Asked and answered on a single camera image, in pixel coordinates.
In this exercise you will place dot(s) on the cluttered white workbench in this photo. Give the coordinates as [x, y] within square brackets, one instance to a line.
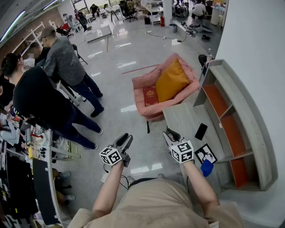
[20, 155]

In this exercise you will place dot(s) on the white rectangular table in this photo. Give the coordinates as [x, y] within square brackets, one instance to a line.
[100, 32]

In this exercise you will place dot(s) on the person's right forearm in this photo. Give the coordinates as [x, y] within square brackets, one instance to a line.
[198, 184]

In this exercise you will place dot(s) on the person's left shoe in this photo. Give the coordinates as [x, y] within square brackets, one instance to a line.
[131, 180]

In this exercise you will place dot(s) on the ceiling light strip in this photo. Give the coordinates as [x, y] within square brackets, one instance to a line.
[13, 25]

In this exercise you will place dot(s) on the clear water bottle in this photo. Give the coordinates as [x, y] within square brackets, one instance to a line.
[210, 54]

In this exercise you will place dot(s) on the orange cushion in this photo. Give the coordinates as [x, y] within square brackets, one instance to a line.
[171, 82]

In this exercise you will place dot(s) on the person's black trousers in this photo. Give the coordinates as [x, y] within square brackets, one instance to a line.
[142, 181]

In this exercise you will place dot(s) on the red fire extinguisher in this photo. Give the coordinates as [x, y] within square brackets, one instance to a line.
[162, 21]

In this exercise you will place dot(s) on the grey trash bin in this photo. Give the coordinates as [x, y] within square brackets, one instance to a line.
[173, 28]

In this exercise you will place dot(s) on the pink armchair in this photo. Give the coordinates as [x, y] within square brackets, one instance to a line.
[142, 82]

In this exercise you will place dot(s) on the black flat panel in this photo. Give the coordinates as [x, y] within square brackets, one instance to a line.
[43, 189]

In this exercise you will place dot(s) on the red gold-trimmed book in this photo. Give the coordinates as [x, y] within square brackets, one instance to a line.
[150, 96]

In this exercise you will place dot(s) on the person's right shoe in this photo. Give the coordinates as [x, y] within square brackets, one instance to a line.
[160, 176]

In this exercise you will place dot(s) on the black white picture card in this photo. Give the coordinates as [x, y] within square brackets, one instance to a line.
[203, 153]

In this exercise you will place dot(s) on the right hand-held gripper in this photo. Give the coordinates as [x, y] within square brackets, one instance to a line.
[182, 151]

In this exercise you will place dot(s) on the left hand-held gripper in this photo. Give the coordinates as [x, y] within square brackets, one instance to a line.
[110, 155]

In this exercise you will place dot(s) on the person's left forearm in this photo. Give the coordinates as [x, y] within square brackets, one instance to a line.
[107, 189]

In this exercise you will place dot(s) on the black smartphone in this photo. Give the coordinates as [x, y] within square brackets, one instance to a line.
[201, 131]

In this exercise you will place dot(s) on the black office chair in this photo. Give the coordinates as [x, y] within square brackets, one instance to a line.
[128, 10]

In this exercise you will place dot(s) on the person's beige shirt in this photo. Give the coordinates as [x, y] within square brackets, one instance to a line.
[155, 204]

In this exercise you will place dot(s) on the person's shoe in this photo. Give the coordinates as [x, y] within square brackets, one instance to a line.
[160, 176]
[131, 180]

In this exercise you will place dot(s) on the grey wooden table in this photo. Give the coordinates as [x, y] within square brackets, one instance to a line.
[182, 120]

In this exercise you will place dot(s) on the grey orange shelf unit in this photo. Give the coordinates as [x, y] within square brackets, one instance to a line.
[249, 124]

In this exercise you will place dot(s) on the blue cloth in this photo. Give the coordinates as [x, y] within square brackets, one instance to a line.
[207, 168]

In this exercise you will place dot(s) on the white metal stool frame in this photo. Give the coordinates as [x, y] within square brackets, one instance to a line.
[71, 94]

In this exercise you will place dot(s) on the black folding chair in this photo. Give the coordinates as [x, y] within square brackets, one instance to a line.
[79, 54]

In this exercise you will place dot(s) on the white shelf frame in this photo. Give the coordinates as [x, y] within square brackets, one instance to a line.
[33, 33]

